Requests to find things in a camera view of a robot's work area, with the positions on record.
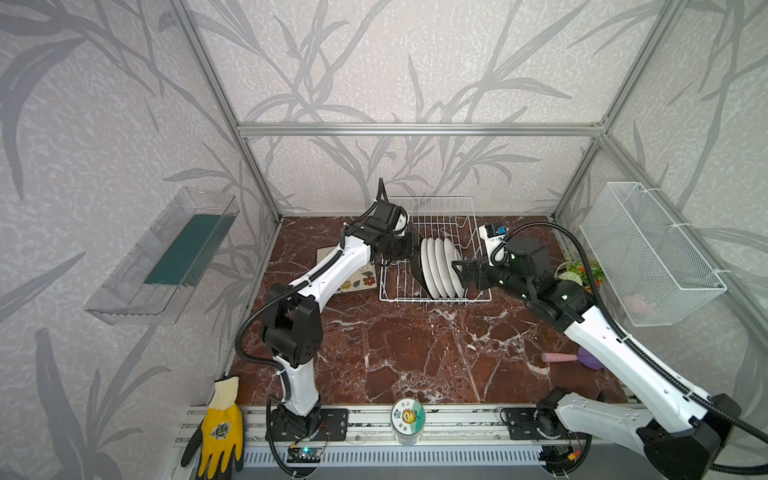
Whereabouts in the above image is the black square plate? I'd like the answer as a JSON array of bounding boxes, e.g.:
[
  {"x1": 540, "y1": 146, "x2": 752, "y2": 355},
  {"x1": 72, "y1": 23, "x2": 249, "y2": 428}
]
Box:
[
  {"x1": 409, "y1": 237, "x2": 429, "y2": 295},
  {"x1": 316, "y1": 246, "x2": 378, "y2": 294}
]

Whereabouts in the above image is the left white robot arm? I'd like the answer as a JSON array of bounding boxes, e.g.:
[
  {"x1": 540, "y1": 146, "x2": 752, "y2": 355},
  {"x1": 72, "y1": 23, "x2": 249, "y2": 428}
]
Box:
[{"x1": 261, "y1": 200, "x2": 416, "y2": 420}]

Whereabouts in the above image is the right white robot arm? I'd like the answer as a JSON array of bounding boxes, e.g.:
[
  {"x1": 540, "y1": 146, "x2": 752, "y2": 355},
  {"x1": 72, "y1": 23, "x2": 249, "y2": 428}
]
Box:
[{"x1": 451, "y1": 237, "x2": 740, "y2": 479}]

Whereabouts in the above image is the white round plate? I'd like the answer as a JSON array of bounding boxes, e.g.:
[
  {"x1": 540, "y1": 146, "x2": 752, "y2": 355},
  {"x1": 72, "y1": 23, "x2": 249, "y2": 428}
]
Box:
[
  {"x1": 420, "y1": 238, "x2": 441, "y2": 300},
  {"x1": 435, "y1": 238, "x2": 457, "y2": 298},
  {"x1": 427, "y1": 238, "x2": 449, "y2": 298},
  {"x1": 443, "y1": 237, "x2": 469, "y2": 299}
]

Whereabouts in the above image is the white ribbed flower pot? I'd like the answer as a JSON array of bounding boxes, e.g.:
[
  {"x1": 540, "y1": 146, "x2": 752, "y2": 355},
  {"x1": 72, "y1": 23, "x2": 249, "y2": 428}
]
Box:
[{"x1": 555, "y1": 261, "x2": 607, "y2": 292}]

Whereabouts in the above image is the white round plate leftmost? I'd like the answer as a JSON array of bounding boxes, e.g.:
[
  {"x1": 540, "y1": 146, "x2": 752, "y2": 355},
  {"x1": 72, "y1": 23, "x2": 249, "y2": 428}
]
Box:
[{"x1": 420, "y1": 238, "x2": 441, "y2": 300}]

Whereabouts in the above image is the white round plate rightmost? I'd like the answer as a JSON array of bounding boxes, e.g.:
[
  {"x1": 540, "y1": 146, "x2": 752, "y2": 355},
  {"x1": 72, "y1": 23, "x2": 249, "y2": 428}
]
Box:
[{"x1": 443, "y1": 237, "x2": 469, "y2": 299}]

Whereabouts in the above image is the purple pink spoon toy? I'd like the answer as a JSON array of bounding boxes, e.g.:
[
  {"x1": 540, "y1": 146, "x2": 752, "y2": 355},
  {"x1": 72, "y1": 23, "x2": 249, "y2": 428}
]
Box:
[{"x1": 541, "y1": 347, "x2": 605, "y2": 370}]

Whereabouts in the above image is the pink item in basket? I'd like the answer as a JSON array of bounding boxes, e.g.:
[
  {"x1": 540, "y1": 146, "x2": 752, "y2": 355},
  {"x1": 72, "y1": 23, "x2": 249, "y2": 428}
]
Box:
[{"x1": 622, "y1": 294, "x2": 656, "y2": 317}]

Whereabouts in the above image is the round green labelled can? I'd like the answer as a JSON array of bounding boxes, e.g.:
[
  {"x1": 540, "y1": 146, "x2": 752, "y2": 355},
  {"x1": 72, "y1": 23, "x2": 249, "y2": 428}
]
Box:
[{"x1": 390, "y1": 398, "x2": 426, "y2": 445}]

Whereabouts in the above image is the green mat in shelf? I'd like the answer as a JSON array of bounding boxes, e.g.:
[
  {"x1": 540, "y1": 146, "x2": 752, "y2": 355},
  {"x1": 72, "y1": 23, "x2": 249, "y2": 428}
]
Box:
[{"x1": 144, "y1": 214, "x2": 235, "y2": 287}]

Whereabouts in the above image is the green circuit board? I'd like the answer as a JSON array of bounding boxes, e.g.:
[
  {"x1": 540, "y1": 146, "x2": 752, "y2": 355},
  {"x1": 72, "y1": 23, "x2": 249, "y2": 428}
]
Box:
[{"x1": 288, "y1": 445, "x2": 324, "y2": 464}]

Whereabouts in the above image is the yellow black work glove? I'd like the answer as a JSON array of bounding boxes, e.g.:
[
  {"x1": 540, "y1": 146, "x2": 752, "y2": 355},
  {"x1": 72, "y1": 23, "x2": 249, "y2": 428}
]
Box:
[{"x1": 180, "y1": 376, "x2": 244, "y2": 479}]

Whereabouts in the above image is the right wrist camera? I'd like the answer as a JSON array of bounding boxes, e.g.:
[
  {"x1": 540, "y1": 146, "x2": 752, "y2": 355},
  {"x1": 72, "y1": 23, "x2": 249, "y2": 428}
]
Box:
[{"x1": 477, "y1": 223, "x2": 508, "y2": 266}]

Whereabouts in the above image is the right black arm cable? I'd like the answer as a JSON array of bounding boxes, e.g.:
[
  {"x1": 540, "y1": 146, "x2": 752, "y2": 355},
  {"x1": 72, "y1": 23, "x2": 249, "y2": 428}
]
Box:
[{"x1": 491, "y1": 221, "x2": 768, "y2": 476}]

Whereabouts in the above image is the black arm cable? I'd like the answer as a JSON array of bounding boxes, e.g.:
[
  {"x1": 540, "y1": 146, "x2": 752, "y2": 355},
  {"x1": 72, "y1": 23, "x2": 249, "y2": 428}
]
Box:
[
  {"x1": 491, "y1": 221, "x2": 768, "y2": 476},
  {"x1": 233, "y1": 177, "x2": 391, "y2": 478}
]

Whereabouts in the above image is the white mesh wall basket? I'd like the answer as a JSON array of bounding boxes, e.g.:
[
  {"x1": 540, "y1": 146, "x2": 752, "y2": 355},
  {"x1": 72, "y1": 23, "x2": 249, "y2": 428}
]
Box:
[{"x1": 580, "y1": 182, "x2": 727, "y2": 327}]

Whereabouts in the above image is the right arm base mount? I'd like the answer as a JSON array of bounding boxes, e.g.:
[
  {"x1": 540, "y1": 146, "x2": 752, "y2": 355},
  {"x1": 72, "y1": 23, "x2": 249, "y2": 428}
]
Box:
[{"x1": 500, "y1": 407, "x2": 570, "y2": 440}]

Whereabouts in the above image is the aluminium frame rail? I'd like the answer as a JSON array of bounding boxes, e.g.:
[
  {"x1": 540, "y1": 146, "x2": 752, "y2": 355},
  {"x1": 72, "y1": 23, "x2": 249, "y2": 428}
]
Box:
[{"x1": 162, "y1": 1, "x2": 767, "y2": 340}]

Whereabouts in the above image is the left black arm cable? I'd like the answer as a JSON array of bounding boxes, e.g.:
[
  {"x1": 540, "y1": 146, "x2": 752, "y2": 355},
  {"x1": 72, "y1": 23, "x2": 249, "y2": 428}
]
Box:
[{"x1": 233, "y1": 177, "x2": 391, "y2": 478}]

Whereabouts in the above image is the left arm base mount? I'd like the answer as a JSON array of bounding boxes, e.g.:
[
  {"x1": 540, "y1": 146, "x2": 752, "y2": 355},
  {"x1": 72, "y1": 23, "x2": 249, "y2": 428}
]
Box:
[{"x1": 267, "y1": 405, "x2": 349, "y2": 442}]

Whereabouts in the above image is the clear plastic wall shelf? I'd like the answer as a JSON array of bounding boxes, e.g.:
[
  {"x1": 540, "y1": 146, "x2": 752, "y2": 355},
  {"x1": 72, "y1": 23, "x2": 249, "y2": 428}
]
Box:
[{"x1": 85, "y1": 187, "x2": 240, "y2": 326}]

